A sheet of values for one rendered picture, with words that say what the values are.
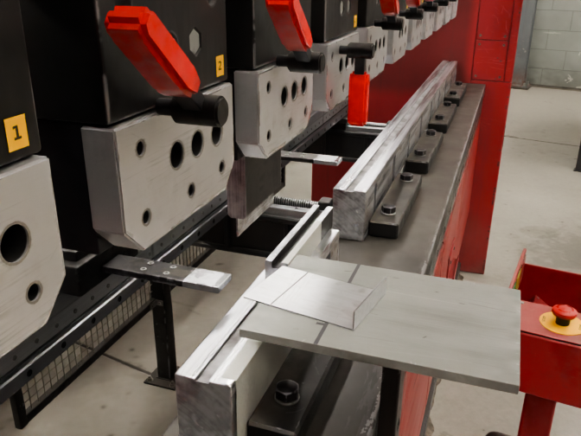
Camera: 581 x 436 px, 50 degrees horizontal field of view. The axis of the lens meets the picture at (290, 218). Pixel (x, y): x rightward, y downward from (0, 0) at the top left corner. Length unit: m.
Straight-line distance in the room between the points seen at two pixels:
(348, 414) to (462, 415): 1.45
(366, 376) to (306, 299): 0.15
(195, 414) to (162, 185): 0.31
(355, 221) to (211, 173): 0.68
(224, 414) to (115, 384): 1.66
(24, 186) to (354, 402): 0.52
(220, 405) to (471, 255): 2.45
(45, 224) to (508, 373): 0.43
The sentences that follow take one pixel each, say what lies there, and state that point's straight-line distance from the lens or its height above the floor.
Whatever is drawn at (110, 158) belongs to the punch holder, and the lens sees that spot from 0.35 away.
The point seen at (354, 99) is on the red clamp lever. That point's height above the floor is 1.19.
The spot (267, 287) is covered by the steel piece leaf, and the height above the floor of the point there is 1.00.
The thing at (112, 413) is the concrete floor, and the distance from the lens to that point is 2.15.
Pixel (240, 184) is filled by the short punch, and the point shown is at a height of 1.14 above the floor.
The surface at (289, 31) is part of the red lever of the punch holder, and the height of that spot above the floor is 1.29.
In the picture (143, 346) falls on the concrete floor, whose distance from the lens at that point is 2.44.
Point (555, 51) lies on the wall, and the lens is 7.98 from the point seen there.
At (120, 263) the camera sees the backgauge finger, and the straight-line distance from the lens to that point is 0.76.
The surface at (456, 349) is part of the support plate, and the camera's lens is 0.61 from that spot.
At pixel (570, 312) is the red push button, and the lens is 1.12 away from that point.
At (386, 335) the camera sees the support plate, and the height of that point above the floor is 1.00.
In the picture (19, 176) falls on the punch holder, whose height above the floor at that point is 1.25.
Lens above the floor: 1.33
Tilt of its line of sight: 22 degrees down
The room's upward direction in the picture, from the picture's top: straight up
